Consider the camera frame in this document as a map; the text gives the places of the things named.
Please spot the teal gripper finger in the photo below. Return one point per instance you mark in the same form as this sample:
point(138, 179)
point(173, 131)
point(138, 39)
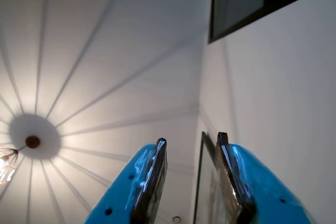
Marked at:
point(262, 190)
point(123, 190)

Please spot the black framed picture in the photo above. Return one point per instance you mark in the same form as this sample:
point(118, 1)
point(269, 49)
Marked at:
point(207, 187)

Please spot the round ceiling fixture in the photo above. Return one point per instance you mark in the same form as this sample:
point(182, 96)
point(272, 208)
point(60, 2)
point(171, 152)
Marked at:
point(177, 218)

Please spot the brown ceiling lamp canopy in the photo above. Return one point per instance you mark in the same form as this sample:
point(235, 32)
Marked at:
point(32, 141)

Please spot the black framed window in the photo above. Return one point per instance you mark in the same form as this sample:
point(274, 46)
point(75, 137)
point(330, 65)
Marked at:
point(236, 3)

